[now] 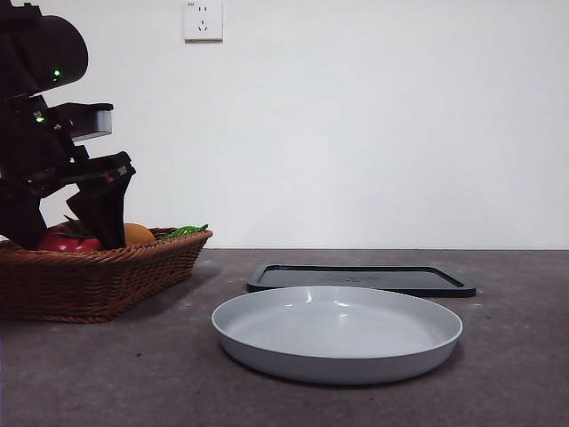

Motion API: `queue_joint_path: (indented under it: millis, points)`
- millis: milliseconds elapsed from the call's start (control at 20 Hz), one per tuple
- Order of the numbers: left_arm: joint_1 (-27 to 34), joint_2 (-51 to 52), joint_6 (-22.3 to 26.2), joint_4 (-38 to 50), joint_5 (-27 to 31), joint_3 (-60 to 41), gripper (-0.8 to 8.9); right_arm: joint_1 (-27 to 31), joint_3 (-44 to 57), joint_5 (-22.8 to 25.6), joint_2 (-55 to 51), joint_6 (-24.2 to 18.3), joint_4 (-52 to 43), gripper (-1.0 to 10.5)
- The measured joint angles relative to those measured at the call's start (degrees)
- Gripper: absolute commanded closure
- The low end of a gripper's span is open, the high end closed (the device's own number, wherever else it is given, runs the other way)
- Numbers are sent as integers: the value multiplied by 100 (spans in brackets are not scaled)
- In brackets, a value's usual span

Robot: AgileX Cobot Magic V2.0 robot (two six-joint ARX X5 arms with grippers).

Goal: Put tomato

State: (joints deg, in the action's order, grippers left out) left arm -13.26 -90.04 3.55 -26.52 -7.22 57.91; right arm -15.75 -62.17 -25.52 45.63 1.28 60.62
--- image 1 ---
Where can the orange-brown potato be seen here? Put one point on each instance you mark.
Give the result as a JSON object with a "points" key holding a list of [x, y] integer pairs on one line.
{"points": [[140, 234]]}

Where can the black rectangular tray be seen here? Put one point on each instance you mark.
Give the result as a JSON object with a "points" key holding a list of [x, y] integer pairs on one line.
{"points": [[400, 278]]}

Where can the brown wicker basket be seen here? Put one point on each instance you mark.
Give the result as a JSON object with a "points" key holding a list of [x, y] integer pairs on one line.
{"points": [[89, 284]]}

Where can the red tomato with green stem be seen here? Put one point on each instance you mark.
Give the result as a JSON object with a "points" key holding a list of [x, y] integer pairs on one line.
{"points": [[62, 242]]}

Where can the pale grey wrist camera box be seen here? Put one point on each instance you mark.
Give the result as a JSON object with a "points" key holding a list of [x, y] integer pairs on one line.
{"points": [[95, 124]]}

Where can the white wall socket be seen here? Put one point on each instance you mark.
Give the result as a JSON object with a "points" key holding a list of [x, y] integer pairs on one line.
{"points": [[204, 22]]}

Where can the green pepper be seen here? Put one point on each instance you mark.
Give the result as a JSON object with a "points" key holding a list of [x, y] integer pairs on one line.
{"points": [[186, 231]]}

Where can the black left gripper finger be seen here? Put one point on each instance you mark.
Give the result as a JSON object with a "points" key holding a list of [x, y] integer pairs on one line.
{"points": [[22, 218], [104, 209]]}

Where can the grey round plate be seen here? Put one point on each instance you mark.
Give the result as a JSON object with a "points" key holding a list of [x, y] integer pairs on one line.
{"points": [[338, 329]]}

